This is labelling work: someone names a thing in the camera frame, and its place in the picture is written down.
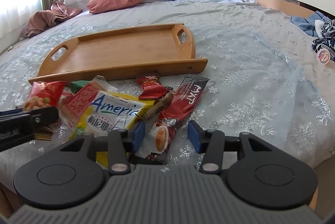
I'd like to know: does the red patterned cracker pack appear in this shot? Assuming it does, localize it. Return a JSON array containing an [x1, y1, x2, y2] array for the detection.
[[58, 76, 118, 128]]

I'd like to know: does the yellow white America snack bag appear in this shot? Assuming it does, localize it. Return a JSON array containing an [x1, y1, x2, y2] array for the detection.
[[70, 91, 155, 139]]

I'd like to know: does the mauve crumpled blanket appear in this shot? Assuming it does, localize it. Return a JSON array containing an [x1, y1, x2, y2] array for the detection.
[[18, 0, 83, 41]]

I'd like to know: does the small pink round lid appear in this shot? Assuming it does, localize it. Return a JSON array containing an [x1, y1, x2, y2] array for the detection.
[[317, 49, 331, 65]]

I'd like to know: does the small red snack packet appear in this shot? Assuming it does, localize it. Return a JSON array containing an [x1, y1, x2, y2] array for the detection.
[[136, 75, 169, 100]]

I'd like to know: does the red nut snack bag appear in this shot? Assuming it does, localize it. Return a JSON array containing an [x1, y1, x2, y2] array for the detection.
[[23, 81, 66, 111]]

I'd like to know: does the blue patterned clothes pile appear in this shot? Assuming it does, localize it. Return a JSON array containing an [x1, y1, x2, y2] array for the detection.
[[312, 20, 335, 61]]

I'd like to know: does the wooden serving tray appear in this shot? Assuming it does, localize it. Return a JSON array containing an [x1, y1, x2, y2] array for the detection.
[[29, 24, 208, 83]]

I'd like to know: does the long red coffee packet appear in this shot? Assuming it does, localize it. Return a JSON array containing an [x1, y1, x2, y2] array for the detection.
[[136, 75, 209, 161]]

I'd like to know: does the snowflake bed cover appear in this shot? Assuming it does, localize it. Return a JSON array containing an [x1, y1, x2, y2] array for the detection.
[[1, 0, 334, 166]]

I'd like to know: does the light blue cloth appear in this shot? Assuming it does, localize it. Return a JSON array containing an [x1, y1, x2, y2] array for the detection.
[[290, 11, 330, 37]]

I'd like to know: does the wooden bed frame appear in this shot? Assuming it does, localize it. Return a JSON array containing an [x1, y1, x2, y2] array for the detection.
[[255, 0, 313, 18]]

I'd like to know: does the green snack packet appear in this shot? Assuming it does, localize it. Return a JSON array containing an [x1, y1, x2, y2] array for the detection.
[[68, 81, 90, 94]]

